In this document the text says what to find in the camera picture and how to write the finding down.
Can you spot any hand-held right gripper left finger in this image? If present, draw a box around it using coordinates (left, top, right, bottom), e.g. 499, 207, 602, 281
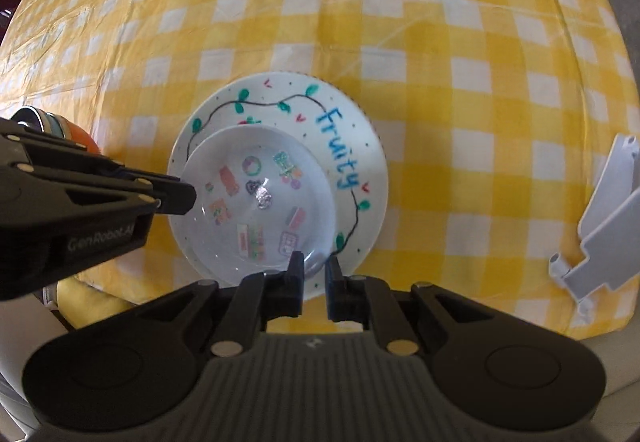
144, 250, 306, 358

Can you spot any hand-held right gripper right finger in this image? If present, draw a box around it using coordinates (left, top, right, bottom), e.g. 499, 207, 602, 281
325, 254, 502, 356

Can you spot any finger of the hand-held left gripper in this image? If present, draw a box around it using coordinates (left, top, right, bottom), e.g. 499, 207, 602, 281
6, 121, 182, 190
22, 168, 197, 237

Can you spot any small white sticker plate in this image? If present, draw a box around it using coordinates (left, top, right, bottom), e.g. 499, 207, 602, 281
179, 124, 335, 287

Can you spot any white vine print plate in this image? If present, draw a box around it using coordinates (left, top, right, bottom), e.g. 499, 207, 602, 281
167, 71, 390, 301

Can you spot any yellow white checked tablecloth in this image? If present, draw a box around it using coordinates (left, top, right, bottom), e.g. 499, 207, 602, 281
0, 0, 640, 341

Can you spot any white plastic bracket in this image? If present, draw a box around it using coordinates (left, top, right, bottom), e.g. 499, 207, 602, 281
548, 132, 640, 319

